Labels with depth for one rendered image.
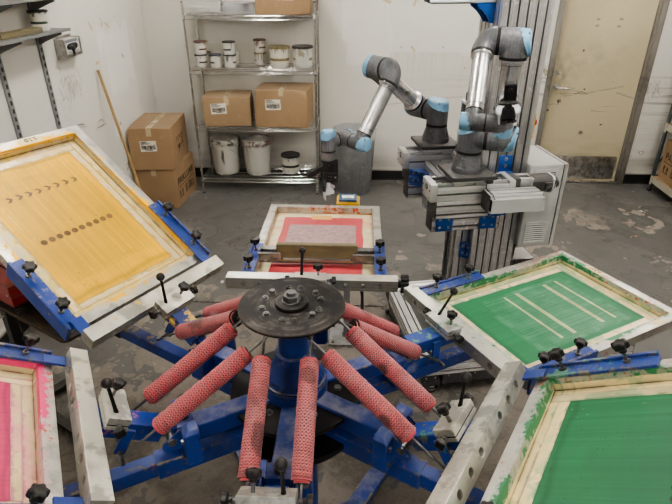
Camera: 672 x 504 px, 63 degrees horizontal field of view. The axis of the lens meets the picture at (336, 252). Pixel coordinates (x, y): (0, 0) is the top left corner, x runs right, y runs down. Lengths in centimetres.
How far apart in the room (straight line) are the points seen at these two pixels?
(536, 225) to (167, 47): 427
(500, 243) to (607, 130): 360
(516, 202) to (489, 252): 54
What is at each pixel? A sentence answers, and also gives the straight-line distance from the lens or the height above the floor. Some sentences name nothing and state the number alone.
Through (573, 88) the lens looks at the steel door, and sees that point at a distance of 634.
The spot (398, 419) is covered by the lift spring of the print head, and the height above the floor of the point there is 114.
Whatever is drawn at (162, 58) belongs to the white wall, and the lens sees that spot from 619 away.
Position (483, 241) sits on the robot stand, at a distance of 311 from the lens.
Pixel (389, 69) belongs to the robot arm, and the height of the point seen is 168.
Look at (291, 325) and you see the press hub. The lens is 144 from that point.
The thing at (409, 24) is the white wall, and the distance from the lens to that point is 583.
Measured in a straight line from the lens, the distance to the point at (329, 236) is 268.
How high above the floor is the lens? 215
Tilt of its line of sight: 28 degrees down
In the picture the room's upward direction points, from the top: straight up
